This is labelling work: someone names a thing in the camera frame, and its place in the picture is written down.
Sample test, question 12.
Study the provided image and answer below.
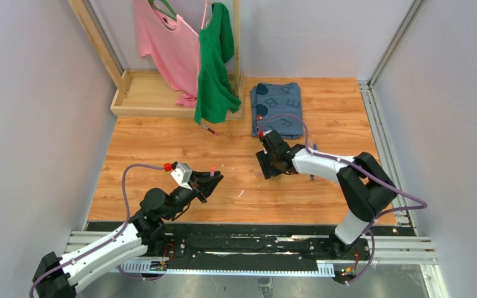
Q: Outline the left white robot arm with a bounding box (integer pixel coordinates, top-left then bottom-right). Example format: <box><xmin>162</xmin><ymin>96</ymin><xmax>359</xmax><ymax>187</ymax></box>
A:
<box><xmin>29</xmin><ymin>163</ymin><xmax>224</xmax><ymax>297</ymax></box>

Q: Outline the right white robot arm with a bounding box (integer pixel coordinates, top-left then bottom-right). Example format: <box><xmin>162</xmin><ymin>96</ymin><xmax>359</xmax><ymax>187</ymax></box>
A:
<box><xmin>256</xmin><ymin>130</ymin><xmax>397</xmax><ymax>254</ymax></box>

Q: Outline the red pen near rack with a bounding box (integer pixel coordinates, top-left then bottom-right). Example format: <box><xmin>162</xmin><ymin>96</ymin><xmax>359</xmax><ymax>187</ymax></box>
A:
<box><xmin>199</xmin><ymin>123</ymin><xmax>219</xmax><ymax>136</ymax></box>

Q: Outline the folded blue t-shirt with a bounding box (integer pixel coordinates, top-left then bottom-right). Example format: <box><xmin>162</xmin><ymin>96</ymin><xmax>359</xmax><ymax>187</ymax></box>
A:
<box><xmin>250</xmin><ymin>83</ymin><xmax>304</xmax><ymax>140</ymax></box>

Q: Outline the green t-shirt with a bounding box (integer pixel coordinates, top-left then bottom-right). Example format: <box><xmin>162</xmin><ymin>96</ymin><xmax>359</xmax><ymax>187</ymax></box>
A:
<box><xmin>194</xmin><ymin>2</ymin><xmax>242</xmax><ymax>124</ymax></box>

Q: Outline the wooden clothes rack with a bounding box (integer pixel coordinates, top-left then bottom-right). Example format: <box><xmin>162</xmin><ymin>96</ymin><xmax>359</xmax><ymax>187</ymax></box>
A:
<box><xmin>70</xmin><ymin>1</ymin><xmax>242</xmax><ymax>120</ymax></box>

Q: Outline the pink t-shirt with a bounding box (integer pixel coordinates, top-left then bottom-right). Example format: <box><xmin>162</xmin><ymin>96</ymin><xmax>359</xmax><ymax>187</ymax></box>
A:
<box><xmin>132</xmin><ymin>1</ymin><xmax>201</xmax><ymax>109</ymax></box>

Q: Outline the green clothes hanger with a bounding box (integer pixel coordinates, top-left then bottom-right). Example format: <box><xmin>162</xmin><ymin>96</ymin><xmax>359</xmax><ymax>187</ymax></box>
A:
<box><xmin>148</xmin><ymin>0</ymin><xmax>177</xmax><ymax>20</ymax></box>

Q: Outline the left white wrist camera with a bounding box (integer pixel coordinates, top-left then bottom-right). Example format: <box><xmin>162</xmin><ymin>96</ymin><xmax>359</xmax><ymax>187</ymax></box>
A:
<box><xmin>171</xmin><ymin>162</ymin><xmax>193</xmax><ymax>190</ymax></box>

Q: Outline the aluminium frame rail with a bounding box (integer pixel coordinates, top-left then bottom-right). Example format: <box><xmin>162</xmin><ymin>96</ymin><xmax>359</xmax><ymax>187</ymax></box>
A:
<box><xmin>55</xmin><ymin>223</ymin><xmax>448</xmax><ymax>297</ymax></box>

